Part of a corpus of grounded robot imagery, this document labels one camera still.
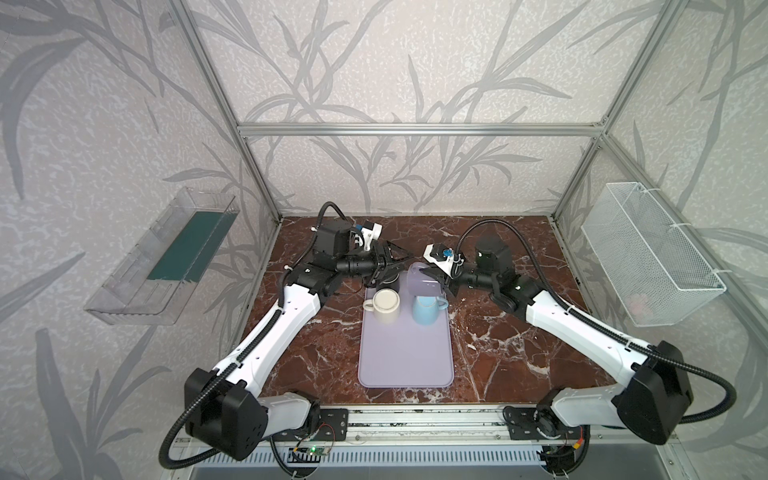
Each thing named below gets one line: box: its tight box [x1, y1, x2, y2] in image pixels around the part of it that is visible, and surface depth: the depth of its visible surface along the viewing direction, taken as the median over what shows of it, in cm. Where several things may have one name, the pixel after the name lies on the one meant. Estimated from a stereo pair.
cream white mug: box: [362, 289, 401, 325], surface depth 90 cm
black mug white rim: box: [376, 273, 400, 293], surface depth 92 cm
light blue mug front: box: [412, 295, 449, 325], surface depth 88 cm
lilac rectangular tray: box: [357, 271, 455, 389], surface depth 87 cm
